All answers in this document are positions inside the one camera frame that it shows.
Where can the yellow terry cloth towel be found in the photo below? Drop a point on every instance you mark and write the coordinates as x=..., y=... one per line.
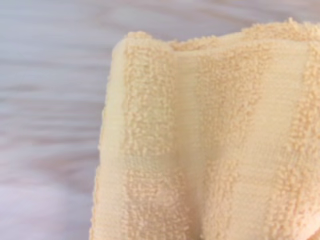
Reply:
x=200, y=137

